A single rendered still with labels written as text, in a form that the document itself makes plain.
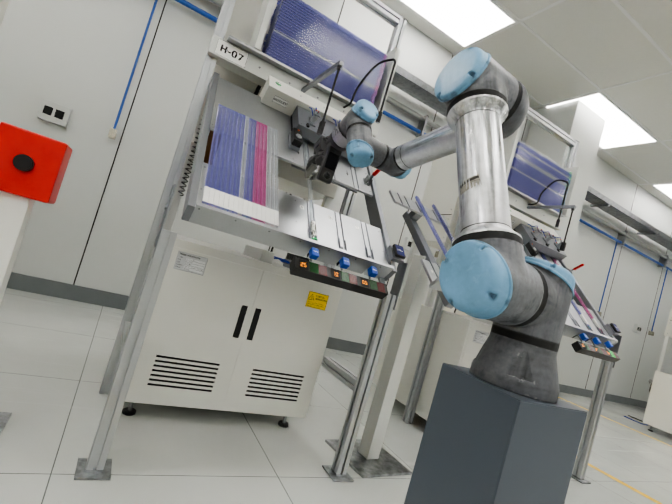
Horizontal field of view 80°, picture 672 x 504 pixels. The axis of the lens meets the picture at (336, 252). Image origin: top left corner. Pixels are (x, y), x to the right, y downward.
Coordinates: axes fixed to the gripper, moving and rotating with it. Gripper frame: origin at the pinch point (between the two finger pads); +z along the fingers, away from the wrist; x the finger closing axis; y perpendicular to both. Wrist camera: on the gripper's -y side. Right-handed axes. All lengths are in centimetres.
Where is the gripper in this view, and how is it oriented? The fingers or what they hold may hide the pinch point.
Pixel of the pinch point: (309, 178)
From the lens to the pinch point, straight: 142.9
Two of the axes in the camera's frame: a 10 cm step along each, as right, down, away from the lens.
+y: 0.2, -8.8, 4.8
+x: -8.4, -2.7, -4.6
